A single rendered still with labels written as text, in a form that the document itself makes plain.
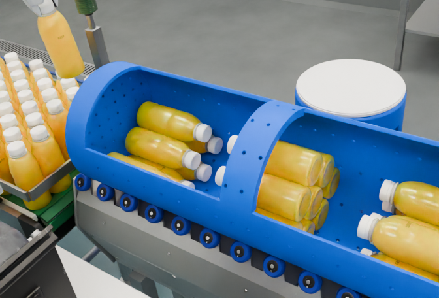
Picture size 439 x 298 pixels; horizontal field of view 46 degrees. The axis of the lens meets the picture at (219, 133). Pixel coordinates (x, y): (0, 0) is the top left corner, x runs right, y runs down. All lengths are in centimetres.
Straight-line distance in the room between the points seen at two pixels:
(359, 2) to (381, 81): 306
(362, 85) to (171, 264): 66
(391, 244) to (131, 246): 63
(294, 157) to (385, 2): 351
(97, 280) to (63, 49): 59
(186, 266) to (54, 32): 59
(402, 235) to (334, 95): 56
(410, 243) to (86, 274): 50
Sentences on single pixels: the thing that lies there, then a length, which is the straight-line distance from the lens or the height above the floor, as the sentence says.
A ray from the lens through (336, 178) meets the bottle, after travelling 108.
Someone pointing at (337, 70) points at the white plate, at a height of 104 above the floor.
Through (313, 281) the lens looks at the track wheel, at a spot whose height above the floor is 97.
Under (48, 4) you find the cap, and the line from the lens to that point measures 119.
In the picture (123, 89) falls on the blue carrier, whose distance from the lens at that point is 123.
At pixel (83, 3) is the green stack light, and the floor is 119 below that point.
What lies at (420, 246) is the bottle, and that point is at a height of 112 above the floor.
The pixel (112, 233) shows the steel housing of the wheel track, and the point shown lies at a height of 86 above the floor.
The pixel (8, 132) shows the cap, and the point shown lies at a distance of 133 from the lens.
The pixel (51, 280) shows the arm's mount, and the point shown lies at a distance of 66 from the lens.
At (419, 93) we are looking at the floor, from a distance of 334.
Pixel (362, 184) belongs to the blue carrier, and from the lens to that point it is 109.
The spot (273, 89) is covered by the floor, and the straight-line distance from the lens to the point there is 335.
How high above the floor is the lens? 175
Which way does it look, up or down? 36 degrees down
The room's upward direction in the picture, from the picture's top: 7 degrees counter-clockwise
